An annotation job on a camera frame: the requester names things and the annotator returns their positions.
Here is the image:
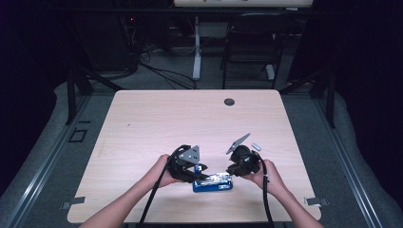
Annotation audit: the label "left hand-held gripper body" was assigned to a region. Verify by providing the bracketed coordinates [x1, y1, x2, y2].
[166, 143, 202, 183]

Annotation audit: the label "black floor cables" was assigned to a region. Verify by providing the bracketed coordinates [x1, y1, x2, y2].
[138, 44, 198, 90]

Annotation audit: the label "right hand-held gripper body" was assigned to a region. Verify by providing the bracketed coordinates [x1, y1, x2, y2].
[225, 132, 262, 178]

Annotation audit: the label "grey tape piece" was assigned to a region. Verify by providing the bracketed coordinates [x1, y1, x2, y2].
[61, 196, 86, 211]
[303, 197, 330, 208]

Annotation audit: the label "person's left hand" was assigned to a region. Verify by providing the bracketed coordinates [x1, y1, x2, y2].
[147, 153, 185, 189]

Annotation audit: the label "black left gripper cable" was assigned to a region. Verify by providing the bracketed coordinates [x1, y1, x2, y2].
[137, 144, 192, 228]

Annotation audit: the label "black frame post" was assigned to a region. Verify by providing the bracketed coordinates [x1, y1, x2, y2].
[65, 67, 77, 125]

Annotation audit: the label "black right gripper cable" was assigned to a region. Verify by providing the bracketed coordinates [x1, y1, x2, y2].
[251, 150, 276, 228]

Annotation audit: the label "blue stapler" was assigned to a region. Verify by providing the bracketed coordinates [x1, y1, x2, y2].
[192, 164, 234, 194]

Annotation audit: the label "metal floor rail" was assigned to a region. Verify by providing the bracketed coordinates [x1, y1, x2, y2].
[312, 94, 385, 228]
[5, 94, 93, 228]

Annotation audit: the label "white desk leg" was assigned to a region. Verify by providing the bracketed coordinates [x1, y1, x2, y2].
[192, 16, 203, 82]

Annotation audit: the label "dark computer tower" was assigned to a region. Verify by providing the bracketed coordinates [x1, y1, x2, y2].
[71, 12, 141, 72]

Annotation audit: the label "black folding chair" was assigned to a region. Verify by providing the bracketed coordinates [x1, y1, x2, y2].
[220, 11, 295, 90]

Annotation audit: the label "person's right hand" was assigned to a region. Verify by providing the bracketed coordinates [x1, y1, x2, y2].
[241, 159, 287, 198]

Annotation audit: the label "white desk foot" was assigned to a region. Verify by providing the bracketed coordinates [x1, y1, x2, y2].
[265, 64, 277, 81]

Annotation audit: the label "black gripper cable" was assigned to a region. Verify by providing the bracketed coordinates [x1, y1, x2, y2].
[137, 144, 192, 228]
[251, 150, 276, 228]

